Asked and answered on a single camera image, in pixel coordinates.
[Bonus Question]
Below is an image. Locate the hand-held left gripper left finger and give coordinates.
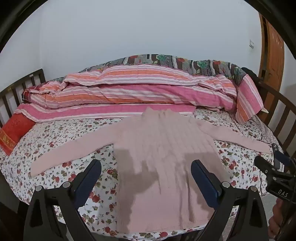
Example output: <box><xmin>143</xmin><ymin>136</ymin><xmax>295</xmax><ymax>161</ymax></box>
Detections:
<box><xmin>23</xmin><ymin>159</ymin><xmax>102</xmax><ymax>241</ymax></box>

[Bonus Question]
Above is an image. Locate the pink knit sweater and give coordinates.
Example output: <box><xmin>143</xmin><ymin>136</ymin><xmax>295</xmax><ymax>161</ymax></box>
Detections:
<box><xmin>31</xmin><ymin>108</ymin><xmax>271</xmax><ymax>233</ymax></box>

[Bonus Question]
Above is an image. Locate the dark floral patchwork quilt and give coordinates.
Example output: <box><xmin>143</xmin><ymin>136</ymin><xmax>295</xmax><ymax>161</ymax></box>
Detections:
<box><xmin>50</xmin><ymin>54</ymin><xmax>248</xmax><ymax>86</ymax></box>

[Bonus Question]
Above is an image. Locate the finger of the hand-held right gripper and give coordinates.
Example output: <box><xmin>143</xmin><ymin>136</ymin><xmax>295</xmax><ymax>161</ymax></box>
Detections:
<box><xmin>272</xmin><ymin>149</ymin><xmax>291</xmax><ymax>172</ymax></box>
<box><xmin>254</xmin><ymin>156</ymin><xmax>285</xmax><ymax>173</ymax></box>

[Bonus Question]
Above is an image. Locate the black garment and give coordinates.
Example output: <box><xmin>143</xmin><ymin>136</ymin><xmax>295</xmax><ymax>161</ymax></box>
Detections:
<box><xmin>240</xmin><ymin>67</ymin><xmax>258</xmax><ymax>80</ymax></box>

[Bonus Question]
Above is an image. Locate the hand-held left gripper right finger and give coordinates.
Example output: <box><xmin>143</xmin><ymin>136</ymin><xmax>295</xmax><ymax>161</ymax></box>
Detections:
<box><xmin>191</xmin><ymin>159</ymin><xmax>270</xmax><ymax>241</ymax></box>

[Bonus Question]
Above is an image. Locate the person's right hand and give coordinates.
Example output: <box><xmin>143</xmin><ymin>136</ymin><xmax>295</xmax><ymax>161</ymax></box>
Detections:
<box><xmin>268</xmin><ymin>199</ymin><xmax>287</xmax><ymax>241</ymax></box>

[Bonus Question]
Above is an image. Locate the pink orange striped quilt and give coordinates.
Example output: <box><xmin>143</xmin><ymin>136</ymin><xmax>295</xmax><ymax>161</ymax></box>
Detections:
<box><xmin>14</xmin><ymin>64</ymin><xmax>264</xmax><ymax>124</ymax></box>

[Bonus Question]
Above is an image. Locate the dark wooden bed frame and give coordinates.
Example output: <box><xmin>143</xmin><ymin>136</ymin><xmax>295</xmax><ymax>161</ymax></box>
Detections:
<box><xmin>0</xmin><ymin>68</ymin><xmax>296</xmax><ymax>186</ymax></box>

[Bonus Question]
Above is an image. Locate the brown wooden door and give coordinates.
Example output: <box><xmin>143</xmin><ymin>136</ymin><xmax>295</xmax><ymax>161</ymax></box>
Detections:
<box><xmin>258</xmin><ymin>13</ymin><xmax>286</xmax><ymax>93</ymax></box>

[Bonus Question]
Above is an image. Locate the white floral bedsheet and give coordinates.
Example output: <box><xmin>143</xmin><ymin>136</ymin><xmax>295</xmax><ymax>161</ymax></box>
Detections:
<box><xmin>0</xmin><ymin>108</ymin><xmax>285</xmax><ymax>240</ymax></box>

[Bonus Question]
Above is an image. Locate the red embroidered pillow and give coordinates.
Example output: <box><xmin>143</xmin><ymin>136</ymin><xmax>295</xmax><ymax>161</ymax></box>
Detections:
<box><xmin>0</xmin><ymin>112</ymin><xmax>36</xmax><ymax>156</ymax></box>

